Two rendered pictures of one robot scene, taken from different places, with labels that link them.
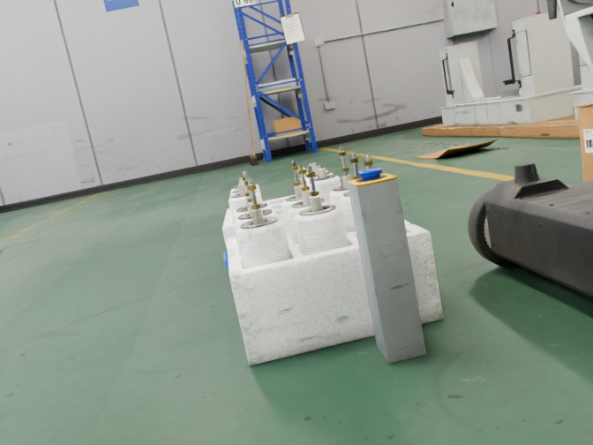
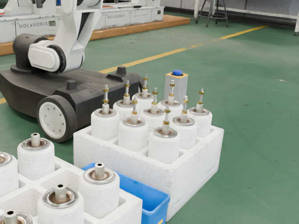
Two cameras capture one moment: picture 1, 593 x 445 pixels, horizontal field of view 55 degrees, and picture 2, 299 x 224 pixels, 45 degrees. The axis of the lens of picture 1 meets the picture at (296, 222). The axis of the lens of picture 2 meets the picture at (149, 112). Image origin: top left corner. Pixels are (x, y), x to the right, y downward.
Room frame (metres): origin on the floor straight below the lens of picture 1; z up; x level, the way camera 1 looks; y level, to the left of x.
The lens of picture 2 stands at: (2.17, 0.67, 0.71)
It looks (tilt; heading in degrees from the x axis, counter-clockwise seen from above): 22 degrees down; 218
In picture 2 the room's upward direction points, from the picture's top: 4 degrees clockwise
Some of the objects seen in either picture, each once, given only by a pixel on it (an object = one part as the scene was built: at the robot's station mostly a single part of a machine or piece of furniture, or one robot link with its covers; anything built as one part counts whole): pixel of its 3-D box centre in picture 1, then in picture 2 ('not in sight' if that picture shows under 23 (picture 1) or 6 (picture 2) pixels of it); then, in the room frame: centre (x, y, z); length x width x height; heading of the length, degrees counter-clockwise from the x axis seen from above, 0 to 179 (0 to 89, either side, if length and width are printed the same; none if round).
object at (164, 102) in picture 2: (317, 210); (170, 103); (1.12, -0.05, 0.25); 0.08 x 0.08 x 0.01
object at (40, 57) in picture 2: not in sight; (57, 55); (1.06, -0.79, 0.28); 0.21 x 0.20 x 0.13; 95
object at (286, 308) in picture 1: (321, 274); (150, 153); (1.23, -0.03, 0.09); 0.39 x 0.39 x 0.18; 6
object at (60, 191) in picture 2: not in sight; (60, 192); (1.77, 0.14, 0.26); 0.02 x 0.02 x 0.03
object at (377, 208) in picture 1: (386, 268); (173, 110); (0.95, -0.14, 0.16); 0.07 x 0.07 x 0.31; 6
